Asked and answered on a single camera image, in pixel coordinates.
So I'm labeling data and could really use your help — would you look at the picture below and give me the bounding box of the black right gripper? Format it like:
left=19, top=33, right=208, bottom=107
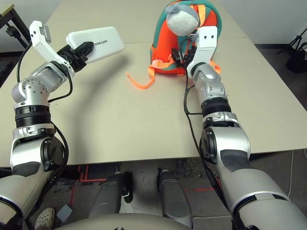
left=171, top=45, right=198, bottom=68

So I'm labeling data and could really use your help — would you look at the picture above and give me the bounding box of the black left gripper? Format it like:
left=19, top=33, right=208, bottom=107
left=57, top=41, right=94, bottom=72

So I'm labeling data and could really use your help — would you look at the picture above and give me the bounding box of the orange and teal backpack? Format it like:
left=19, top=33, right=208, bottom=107
left=126, top=0, right=225, bottom=91

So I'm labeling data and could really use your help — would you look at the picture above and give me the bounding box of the white pencil case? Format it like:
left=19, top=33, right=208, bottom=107
left=66, top=25, right=126, bottom=65

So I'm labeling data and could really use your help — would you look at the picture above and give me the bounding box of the grey and white plush toy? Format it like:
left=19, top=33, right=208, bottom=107
left=165, top=2, right=201, bottom=36

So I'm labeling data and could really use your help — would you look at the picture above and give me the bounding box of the black metal stand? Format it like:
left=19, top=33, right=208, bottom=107
left=0, top=4, right=32, bottom=48

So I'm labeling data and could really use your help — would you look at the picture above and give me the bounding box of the grey speckled floor mat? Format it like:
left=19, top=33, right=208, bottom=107
left=176, top=158, right=204, bottom=178

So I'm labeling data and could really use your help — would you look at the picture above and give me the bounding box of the black tripod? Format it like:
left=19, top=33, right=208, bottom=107
left=278, top=33, right=307, bottom=74

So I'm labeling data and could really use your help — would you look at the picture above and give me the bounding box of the grey right robot leg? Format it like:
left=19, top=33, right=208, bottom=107
left=156, top=169, right=194, bottom=228

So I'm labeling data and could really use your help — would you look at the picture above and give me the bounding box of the grey robot leg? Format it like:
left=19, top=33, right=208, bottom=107
left=88, top=171, right=134, bottom=218
left=156, top=169, right=194, bottom=228

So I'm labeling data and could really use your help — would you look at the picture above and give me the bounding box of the grey left robot leg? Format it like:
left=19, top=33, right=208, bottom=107
left=88, top=171, right=134, bottom=218

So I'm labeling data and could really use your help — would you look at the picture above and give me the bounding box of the grey floor pedal box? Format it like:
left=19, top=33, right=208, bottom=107
left=57, top=205, right=73, bottom=222

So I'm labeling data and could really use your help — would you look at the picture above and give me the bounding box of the white clog shoe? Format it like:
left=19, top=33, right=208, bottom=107
left=35, top=207, right=56, bottom=230

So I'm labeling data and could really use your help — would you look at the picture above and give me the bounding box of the beige robot torso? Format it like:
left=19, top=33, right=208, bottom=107
left=52, top=213, right=190, bottom=230

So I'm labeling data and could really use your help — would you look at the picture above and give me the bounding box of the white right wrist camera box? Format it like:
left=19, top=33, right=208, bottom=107
left=187, top=26, right=218, bottom=75

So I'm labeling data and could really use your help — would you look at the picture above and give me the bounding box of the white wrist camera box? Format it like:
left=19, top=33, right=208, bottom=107
left=187, top=26, right=218, bottom=75
left=29, top=21, right=72, bottom=75

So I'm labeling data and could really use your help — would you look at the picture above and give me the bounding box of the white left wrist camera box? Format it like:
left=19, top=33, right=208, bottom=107
left=29, top=21, right=72, bottom=75

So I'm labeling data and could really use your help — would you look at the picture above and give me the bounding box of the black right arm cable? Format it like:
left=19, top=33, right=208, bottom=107
left=179, top=39, right=232, bottom=216

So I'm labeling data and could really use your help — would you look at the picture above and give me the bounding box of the white floor cable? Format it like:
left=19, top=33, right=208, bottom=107
left=287, top=148, right=295, bottom=198

